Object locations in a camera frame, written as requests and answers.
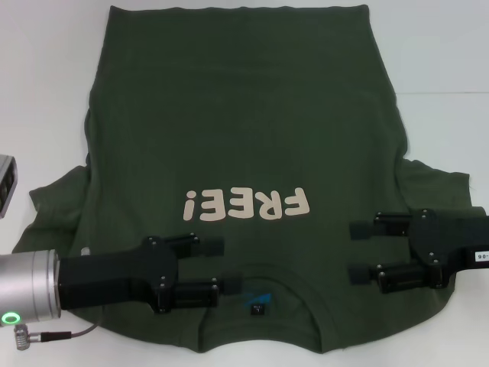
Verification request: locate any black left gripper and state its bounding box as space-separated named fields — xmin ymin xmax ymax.
xmin=59 ymin=232 xmax=245 ymax=313

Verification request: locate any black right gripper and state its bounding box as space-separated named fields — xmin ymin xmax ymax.
xmin=348 ymin=209 xmax=489 ymax=294

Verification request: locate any dark green FREE! t-shirt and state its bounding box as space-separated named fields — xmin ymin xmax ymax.
xmin=11 ymin=3 xmax=488 ymax=367

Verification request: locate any left arm cable with plug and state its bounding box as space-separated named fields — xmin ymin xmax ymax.
xmin=14 ymin=322 xmax=102 ymax=351

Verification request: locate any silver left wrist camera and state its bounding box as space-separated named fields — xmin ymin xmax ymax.
xmin=0 ymin=154 xmax=19 ymax=219

